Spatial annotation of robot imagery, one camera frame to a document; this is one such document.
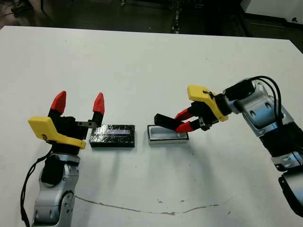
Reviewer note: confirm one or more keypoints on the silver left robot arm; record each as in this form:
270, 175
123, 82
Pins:
54, 203

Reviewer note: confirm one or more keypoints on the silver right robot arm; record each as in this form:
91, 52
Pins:
260, 113

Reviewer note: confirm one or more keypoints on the black slim camera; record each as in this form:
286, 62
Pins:
164, 121

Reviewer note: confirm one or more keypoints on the black door stopper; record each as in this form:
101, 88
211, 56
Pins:
294, 19

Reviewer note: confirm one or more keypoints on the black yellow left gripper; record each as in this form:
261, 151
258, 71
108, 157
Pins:
68, 132

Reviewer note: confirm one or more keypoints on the white camera box base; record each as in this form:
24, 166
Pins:
165, 140

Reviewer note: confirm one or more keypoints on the person in black clothes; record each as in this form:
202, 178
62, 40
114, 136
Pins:
19, 6

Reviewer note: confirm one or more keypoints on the black camera box lid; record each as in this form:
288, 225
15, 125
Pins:
111, 137

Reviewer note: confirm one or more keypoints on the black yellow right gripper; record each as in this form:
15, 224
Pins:
208, 111

